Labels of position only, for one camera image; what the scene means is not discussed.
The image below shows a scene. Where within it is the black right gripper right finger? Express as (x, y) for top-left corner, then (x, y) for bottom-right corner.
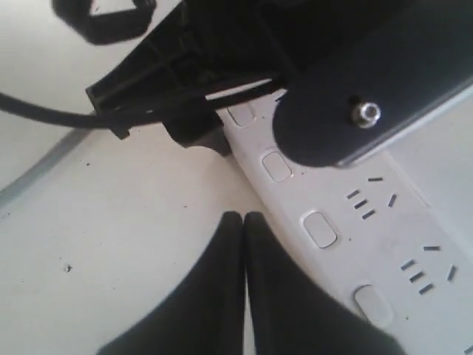
(244, 212), (404, 355)

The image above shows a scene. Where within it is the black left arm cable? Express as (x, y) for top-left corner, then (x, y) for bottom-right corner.
(0, 90), (167, 130)

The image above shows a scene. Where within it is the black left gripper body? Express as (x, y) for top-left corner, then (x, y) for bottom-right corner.
(51, 0), (296, 158)

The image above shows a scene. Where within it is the white five-outlet power strip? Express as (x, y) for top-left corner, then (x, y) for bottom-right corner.
(220, 97), (472, 354)

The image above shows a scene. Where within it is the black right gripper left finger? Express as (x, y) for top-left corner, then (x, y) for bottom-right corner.
(99, 212), (245, 354)

